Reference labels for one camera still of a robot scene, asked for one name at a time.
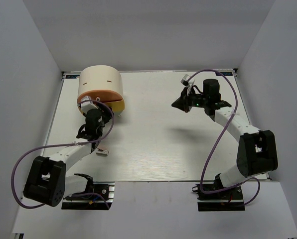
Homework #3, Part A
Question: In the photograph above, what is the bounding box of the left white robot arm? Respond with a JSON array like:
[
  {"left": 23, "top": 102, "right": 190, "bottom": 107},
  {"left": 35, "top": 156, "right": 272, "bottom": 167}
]
[{"left": 23, "top": 105, "right": 114, "bottom": 207}]

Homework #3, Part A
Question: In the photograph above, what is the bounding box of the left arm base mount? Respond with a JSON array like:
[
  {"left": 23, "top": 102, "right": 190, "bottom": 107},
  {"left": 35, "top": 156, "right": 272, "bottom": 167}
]
[{"left": 61, "top": 182, "right": 115, "bottom": 211}]

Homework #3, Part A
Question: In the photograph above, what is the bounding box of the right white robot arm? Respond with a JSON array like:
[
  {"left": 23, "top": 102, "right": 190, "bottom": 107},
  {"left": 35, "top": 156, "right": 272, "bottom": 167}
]
[{"left": 172, "top": 79, "right": 278, "bottom": 199}]

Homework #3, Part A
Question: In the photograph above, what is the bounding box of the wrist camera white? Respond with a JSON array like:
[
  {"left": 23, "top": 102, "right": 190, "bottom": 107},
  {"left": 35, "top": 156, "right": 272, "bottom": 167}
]
[
  {"left": 78, "top": 99, "right": 98, "bottom": 114},
  {"left": 180, "top": 74, "right": 194, "bottom": 95}
]

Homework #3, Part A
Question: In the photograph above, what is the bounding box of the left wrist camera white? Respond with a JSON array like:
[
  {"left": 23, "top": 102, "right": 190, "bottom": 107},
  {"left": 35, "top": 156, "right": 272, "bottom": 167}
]
[{"left": 78, "top": 99, "right": 98, "bottom": 114}]

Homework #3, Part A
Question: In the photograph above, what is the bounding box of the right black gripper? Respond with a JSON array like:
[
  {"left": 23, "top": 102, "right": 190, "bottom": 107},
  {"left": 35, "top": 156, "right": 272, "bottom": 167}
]
[{"left": 172, "top": 86, "right": 209, "bottom": 113}]

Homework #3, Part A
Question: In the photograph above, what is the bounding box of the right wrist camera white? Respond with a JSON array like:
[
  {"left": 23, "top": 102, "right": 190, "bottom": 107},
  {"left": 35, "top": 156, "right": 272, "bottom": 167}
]
[{"left": 180, "top": 74, "right": 194, "bottom": 95}]

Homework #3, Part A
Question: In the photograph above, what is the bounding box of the pink white mini stapler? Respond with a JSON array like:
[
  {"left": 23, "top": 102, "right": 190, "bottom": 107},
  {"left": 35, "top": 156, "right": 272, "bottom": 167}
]
[{"left": 95, "top": 148, "right": 109, "bottom": 157}]

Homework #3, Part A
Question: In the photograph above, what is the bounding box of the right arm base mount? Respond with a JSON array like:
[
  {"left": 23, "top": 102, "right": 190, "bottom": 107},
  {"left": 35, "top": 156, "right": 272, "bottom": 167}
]
[{"left": 192, "top": 184, "right": 245, "bottom": 212}]

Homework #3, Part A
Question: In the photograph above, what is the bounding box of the cream cylindrical drawer organizer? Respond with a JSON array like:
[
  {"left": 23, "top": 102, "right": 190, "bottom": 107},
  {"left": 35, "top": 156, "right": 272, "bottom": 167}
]
[{"left": 78, "top": 65, "right": 123, "bottom": 97}]

